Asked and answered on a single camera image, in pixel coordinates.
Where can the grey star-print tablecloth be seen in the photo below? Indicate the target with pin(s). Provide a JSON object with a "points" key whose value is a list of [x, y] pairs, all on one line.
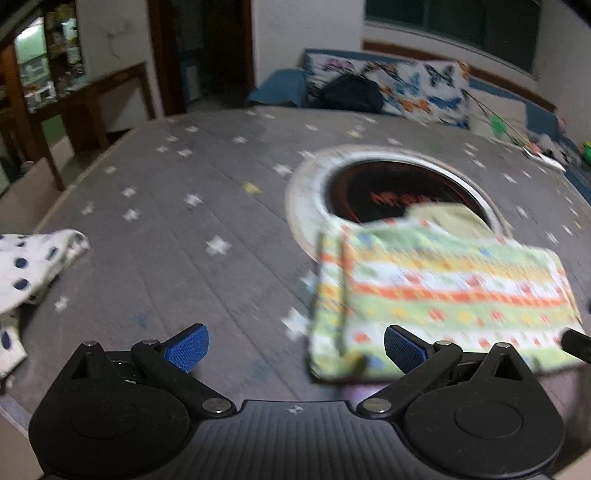
{"points": [[184, 258]]}

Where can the black bag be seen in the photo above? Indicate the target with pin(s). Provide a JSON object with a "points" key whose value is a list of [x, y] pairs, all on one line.
{"points": [[353, 94]]}

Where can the glass display cabinet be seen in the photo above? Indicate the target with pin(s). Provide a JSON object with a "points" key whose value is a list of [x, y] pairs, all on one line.
{"points": [[41, 55]]}

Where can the white polka-dot cloth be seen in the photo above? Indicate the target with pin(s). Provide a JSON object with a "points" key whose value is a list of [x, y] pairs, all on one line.
{"points": [[32, 267]]}

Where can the butterfly-print pillow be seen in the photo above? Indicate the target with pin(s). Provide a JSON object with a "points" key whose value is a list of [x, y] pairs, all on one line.
{"points": [[429, 87]]}

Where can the dark wooden door frame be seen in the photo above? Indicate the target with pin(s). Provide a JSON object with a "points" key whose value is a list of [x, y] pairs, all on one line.
{"points": [[164, 55]]}

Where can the dark window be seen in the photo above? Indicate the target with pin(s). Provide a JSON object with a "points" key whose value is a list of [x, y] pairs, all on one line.
{"points": [[452, 23]]}

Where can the striped fruit-print child's shirt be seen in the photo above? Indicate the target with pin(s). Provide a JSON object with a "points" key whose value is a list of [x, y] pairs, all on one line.
{"points": [[438, 286]]}

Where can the green plastic toy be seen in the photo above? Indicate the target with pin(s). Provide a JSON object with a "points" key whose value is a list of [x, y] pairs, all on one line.
{"points": [[587, 152]]}

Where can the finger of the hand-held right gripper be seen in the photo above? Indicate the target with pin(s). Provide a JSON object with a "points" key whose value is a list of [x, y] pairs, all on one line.
{"points": [[577, 344]]}

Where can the round recessed table burner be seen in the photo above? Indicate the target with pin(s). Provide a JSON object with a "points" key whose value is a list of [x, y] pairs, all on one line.
{"points": [[392, 184]]}

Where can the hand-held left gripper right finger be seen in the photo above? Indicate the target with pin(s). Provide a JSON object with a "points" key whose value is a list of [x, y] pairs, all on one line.
{"points": [[404, 348]]}

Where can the dark wooden side table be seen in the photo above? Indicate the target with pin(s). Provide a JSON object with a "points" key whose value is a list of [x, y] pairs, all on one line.
{"points": [[92, 99]]}

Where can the white remote control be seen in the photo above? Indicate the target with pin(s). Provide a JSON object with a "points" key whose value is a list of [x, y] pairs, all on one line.
{"points": [[547, 161]]}

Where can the green-tipped wand toy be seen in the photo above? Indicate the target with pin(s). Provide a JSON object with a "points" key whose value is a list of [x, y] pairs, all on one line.
{"points": [[497, 125]]}

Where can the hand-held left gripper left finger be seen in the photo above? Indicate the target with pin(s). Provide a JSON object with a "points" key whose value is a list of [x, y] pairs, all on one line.
{"points": [[187, 348]]}

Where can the beige cushion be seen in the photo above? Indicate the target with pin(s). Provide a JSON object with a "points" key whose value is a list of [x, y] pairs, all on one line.
{"points": [[501, 108]]}

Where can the black and white plush toy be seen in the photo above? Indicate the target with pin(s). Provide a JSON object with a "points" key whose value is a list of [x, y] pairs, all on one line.
{"points": [[551, 144]]}

